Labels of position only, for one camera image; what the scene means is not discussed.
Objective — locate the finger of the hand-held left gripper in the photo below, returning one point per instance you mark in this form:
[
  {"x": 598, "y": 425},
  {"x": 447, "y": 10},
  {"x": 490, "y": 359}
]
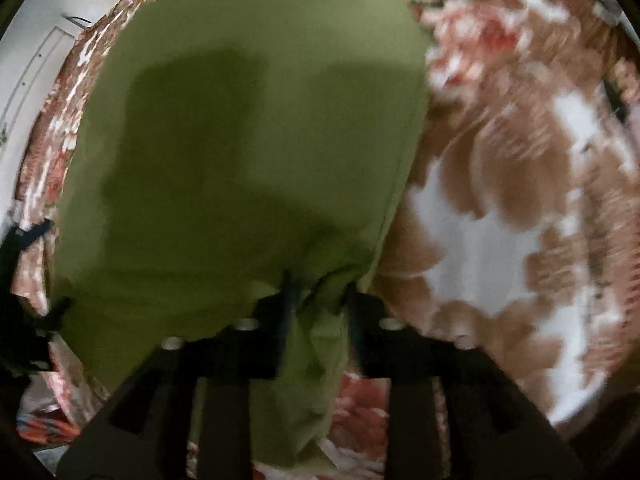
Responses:
[
  {"x": 35, "y": 234},
  {"x": 56, "y": 312}
]

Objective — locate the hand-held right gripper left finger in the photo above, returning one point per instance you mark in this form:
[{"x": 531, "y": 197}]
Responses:
[{"x": 270, "y": 340}]

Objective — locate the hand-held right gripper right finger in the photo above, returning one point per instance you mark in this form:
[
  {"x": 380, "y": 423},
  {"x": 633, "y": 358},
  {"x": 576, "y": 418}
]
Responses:
[{"x": 370, "y": 345}]

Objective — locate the green cloth garment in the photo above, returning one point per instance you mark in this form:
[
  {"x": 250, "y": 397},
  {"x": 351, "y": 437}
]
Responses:
[{"x": 250, "y": 135}]

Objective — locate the orange blue striped cloth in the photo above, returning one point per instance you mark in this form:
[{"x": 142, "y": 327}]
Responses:
[{"x": 47, "y": 430}]

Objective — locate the brown floral blanket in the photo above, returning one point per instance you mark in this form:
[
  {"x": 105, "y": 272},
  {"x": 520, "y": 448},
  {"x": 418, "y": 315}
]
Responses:
[{"x": 475, "y": 240}]

